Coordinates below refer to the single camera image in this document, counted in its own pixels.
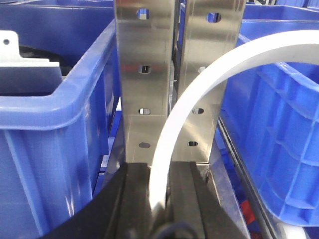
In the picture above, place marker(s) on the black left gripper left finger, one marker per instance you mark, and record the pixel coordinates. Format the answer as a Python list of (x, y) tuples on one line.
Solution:
[(120, 211)]

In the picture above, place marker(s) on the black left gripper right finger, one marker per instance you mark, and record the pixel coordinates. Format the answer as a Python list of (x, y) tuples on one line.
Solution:
[(195, 211)]

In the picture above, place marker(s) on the white curved PVC clamp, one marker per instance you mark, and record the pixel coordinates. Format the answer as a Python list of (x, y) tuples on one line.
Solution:
[(290, 46)]

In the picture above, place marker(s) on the blue bin left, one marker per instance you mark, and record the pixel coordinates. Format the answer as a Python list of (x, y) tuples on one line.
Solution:
[(51, 147)]

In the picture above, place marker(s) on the blue bin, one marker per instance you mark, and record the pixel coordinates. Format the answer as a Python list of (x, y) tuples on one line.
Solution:
[(272, 115), (51, 147)]

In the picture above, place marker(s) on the blue bin right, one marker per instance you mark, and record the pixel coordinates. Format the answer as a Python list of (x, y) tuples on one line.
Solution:
[(272, 115)]

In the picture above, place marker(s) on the steel rack upright right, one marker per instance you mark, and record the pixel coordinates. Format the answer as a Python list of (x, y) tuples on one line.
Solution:
[(207, 30)]

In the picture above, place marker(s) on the steel rack upright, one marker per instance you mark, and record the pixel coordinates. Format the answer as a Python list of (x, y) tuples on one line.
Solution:
[(144, 38), (207, 30)]

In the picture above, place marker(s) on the steel rack upright left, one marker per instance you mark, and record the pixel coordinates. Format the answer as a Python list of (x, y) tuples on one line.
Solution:
[(144, 38)]

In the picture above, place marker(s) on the white bracket in bin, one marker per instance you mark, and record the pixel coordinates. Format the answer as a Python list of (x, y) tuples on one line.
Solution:
[(10, 55)]

